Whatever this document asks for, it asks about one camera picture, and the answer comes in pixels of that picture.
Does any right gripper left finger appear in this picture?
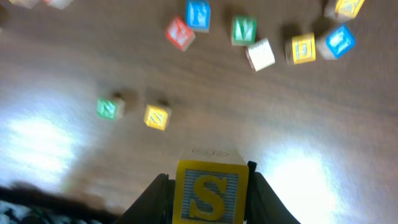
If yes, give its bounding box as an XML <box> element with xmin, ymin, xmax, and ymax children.
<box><xmin>113</xmin><ymin>174</ymin><xmax>175</xmax><ymax>224</ymax></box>

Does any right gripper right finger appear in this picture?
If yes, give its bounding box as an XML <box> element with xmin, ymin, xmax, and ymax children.
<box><xmin>244</xmin><ymin>161</ymin><xmax>300</xmax><ymax>224</ymax></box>

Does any yellow S block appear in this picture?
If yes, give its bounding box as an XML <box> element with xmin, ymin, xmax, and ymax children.
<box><xmin>144</xmin><ymin>105</ymin><xmax>172</xmax><ymax>131</ymax></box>
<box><xmin>172</xmin><ymin>149</ymin><xmax>249</xmax><ymax>224</ymax></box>

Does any green R block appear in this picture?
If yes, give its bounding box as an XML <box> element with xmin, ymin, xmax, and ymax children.
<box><xmin>96</xmin><ymin>97</ymin><xmax>126</xmax><ymax>119</ymax></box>

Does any white red-edge block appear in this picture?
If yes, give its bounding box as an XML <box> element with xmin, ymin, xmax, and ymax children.
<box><xmin>246</xmin><ymin>38</ymin><xmax>275</xmax><ymax>72</ymax></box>

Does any yellow block lower right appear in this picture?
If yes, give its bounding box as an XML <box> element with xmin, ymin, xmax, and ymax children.
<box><xmin>285</xmin><ymin>33</ymin><xmax>316</xmax><ymax>65</ymax></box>

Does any red V block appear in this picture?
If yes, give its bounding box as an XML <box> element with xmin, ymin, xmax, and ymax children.
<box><xmin>165</xmin><ymin>16</ymin><xmax>195</xmax><ymax>52</ymax></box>

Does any green V block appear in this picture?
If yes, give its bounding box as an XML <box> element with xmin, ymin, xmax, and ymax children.
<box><xmin>231</xmin><ymin>16</ymin><xmax>257</xmax><ymax>46</ymax></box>

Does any blue I block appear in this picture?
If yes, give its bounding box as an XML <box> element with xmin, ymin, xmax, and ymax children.
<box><xmin>315</xmin><ymin>24</ymin><xmax>356</xmax><ymax>60</ymax></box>

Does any blue P block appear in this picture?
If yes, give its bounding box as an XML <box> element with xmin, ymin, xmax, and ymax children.
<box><xmin>185</xmin><ymin>0</ymin><xmax>211</xmax><ymax>32</ymax></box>

